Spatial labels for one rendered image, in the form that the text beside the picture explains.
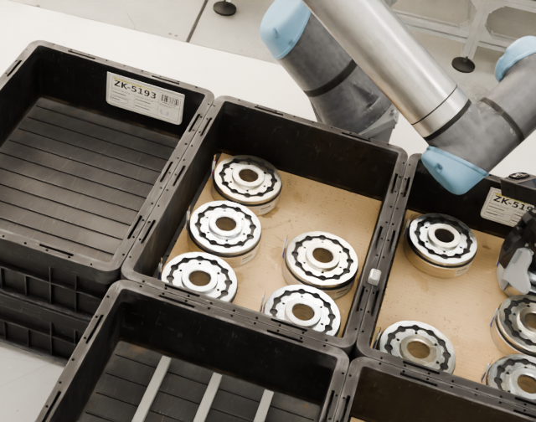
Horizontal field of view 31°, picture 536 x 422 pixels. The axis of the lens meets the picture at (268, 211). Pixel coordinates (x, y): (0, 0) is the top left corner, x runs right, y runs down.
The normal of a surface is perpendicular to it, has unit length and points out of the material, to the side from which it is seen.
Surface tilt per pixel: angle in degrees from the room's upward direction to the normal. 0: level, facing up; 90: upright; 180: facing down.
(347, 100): 64
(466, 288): 0
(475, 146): 51
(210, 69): 0
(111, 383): 0
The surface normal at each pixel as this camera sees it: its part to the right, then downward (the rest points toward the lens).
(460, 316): 0.15, -0.70
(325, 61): 0.18, 0.43
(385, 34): 0.18, 0.02
